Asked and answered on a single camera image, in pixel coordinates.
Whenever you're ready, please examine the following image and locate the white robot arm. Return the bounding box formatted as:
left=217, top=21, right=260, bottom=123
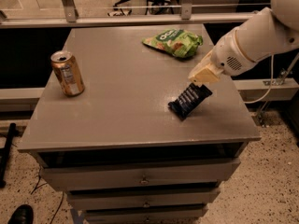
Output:
left=189, top=0, right=299, bottom=84

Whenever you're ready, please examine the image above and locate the orange soda can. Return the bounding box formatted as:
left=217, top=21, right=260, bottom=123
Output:
left=50, top=50, right=85, bottom=96

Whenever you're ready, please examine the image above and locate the grey drawer cabinet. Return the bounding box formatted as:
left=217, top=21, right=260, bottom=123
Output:
left=17, top=23, right=262, bottom=224

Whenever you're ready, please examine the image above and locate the black floor cable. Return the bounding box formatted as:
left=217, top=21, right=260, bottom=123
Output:
left=30, top=166, right=65, bottom=224

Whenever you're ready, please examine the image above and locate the grey drawer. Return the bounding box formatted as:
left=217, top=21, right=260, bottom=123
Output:
left=67, top=188, right=220, bottom=210
left=41, top=158, right=240, bottom=191
left=85, top=204, right=207, bottom=224

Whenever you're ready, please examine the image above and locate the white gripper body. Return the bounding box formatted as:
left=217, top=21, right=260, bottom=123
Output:
left=211, top=28, right=257, bottom=77

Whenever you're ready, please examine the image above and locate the grey metal railing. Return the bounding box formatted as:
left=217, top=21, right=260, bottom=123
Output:
left=0, top=0, right=255, bottom=28

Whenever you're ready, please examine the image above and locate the top grey drawer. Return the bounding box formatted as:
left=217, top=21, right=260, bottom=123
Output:
left=41, top=158, right=240, bottom=191

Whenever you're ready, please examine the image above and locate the green chip bag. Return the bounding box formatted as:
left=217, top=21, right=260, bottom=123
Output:
left=142, top=29, right=203, bottom=59

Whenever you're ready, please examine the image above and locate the black metal stand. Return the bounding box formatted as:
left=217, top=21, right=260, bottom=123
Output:
left=0, top=123, right=17, bottom=189

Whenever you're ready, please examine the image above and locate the bottom grey drawer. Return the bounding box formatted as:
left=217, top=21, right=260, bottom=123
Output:
left=85, top=204, right=207, bottom=224

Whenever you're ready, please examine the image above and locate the black shoe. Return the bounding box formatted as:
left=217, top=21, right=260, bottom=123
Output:
left=7, top=204, right=34, bottom=224

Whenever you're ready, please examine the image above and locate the blue rxbar wrapper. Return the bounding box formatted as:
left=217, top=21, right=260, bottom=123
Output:
left=168, top=83, right=213, bottom=120

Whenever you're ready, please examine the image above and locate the middle grey drawer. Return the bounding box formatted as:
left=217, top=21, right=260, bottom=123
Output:
left=67, top=188, right=220, bottom=210

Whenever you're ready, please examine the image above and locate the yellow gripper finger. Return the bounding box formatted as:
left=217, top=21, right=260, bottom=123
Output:
left=190, top=66, right=223, bottom=85
left=188, top=51, right=213, bottom=78

